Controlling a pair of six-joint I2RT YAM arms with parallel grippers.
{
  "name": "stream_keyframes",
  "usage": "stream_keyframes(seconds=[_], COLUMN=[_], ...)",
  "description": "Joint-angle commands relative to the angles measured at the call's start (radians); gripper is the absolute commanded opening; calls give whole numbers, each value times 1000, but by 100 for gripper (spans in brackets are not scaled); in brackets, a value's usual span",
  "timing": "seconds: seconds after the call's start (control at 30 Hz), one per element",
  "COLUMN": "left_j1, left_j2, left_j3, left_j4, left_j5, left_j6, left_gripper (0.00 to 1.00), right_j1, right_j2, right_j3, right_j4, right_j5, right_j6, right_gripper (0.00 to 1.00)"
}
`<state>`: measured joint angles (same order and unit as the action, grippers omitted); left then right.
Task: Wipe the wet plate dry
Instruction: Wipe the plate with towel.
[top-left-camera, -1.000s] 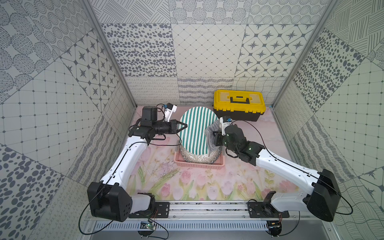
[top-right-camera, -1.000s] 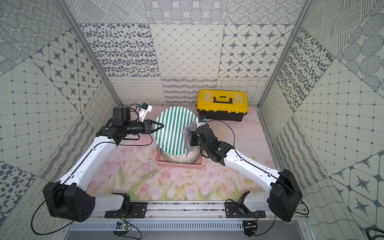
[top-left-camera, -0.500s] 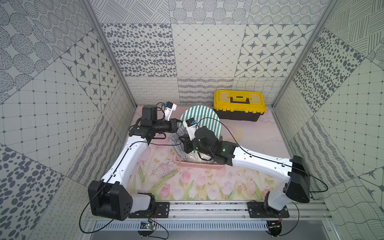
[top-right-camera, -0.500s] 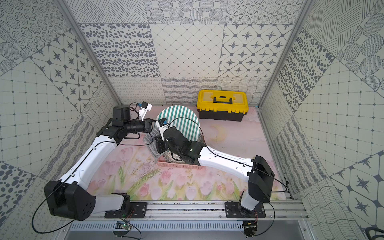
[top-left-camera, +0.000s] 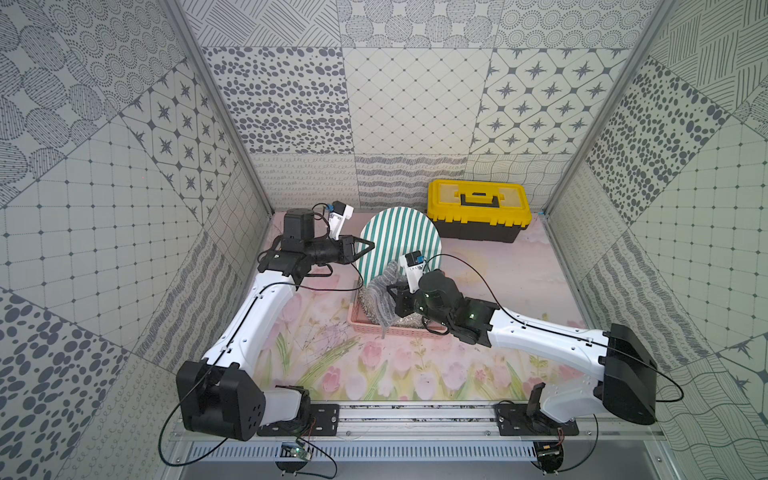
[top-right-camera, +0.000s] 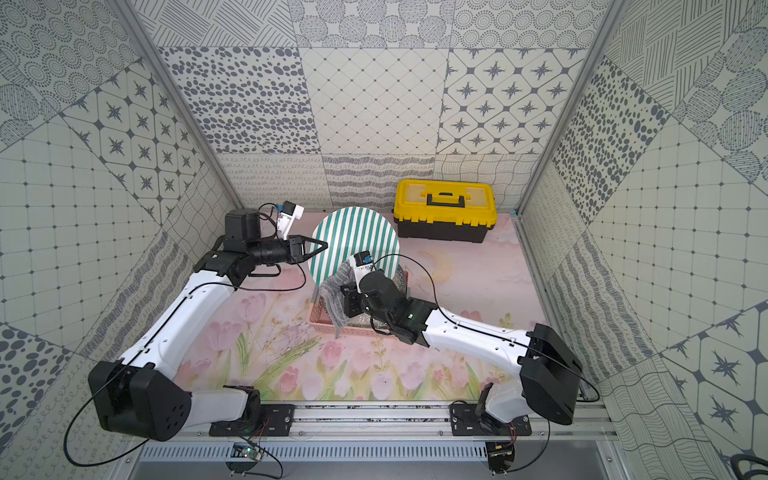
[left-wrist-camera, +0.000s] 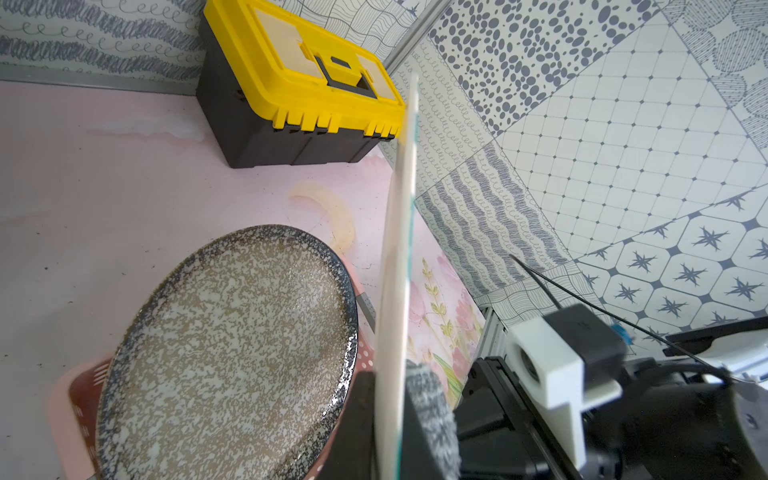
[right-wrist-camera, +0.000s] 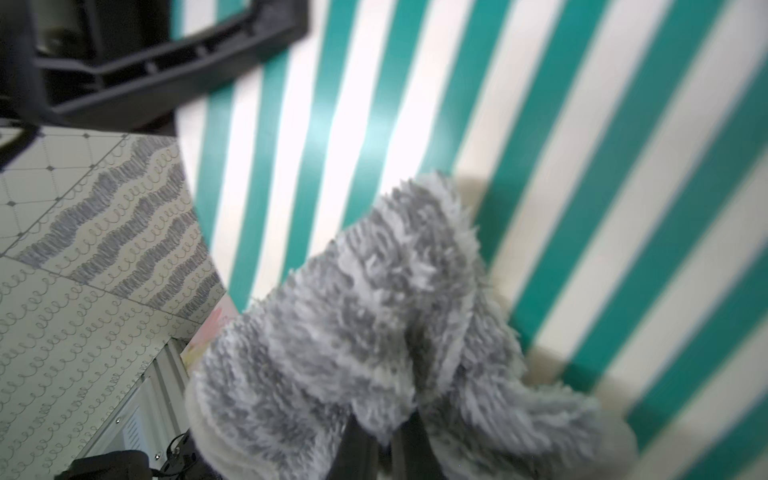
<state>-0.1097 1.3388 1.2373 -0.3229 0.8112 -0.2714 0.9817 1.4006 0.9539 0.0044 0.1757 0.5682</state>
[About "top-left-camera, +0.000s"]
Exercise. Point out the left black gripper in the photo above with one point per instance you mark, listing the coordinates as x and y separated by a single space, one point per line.
345 249

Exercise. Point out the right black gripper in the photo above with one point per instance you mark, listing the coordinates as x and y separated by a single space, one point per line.
405 299

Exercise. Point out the green striped plate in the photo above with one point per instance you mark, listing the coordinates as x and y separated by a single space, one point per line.
395 232

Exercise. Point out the grey knitted cloth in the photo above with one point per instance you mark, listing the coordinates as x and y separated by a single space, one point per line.
378 285

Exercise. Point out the speckled grey plate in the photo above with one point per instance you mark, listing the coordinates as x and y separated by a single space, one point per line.
379 310

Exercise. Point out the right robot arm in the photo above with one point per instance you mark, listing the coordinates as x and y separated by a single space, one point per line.
616 372

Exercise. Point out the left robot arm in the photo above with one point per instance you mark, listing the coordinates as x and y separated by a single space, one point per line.
218 395

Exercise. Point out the yellow black toolbox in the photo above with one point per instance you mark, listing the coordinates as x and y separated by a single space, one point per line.
478 210

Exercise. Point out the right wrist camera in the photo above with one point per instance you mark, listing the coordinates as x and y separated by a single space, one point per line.
413 264

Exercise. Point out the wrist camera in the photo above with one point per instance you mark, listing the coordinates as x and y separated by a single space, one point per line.
339 213
413 264

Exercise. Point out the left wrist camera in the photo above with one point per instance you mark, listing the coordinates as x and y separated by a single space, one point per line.
339 213

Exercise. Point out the aluminium mounting rail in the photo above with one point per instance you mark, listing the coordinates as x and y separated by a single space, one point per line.
454 420

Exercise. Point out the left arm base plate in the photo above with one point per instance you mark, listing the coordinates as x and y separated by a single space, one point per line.
314 420

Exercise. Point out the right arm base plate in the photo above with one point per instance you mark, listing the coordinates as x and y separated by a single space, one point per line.
512 419

